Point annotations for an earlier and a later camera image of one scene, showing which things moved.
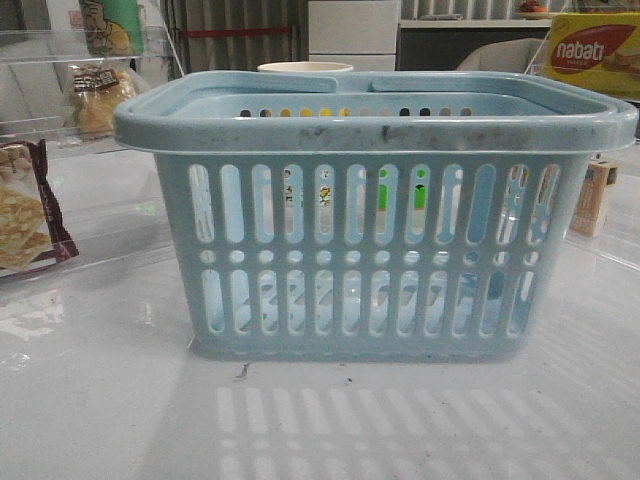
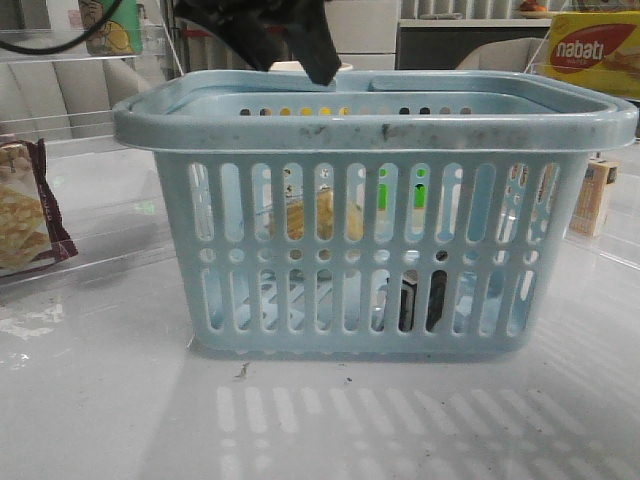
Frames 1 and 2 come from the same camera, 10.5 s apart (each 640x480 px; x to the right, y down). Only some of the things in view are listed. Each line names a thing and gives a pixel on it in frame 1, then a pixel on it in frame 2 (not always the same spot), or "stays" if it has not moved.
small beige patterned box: (598, 175) stays
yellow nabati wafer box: (599, 51) stays
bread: (95, 92) -> (324, 216)
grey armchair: (524, 55) stays
